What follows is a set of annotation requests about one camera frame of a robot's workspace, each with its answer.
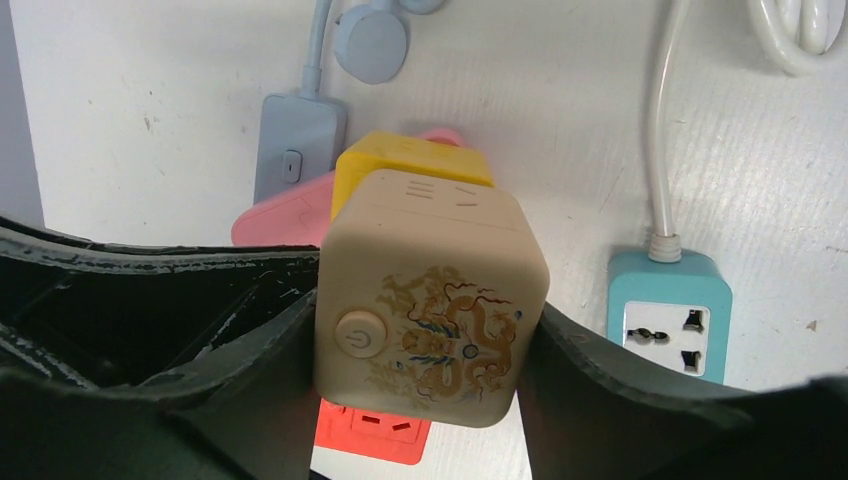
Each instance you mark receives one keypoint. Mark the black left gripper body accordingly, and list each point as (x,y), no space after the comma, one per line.
(96,315)

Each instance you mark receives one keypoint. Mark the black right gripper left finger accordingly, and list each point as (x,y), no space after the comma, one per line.
(246,410)

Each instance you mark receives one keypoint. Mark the yellow cube socket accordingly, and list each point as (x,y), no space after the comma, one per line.
(440,153)

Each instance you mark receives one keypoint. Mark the grey round plug adapter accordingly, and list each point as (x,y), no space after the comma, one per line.
(371,42)

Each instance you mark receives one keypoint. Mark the teal power strip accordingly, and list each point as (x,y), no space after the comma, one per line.
(676,315)

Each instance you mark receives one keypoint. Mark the red cube socket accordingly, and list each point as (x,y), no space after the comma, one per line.
(376,435)

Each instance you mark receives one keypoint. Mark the pink triangular socket adapter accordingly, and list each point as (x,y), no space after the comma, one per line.
(299,216)

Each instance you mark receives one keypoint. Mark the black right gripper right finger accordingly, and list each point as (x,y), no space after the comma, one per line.
(592,410)

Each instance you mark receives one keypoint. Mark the light blue power strip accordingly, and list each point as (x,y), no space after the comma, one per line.
(299,140)

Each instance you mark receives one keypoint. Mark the beige dragon cube socket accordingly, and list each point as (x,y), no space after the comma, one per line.
(429,292)

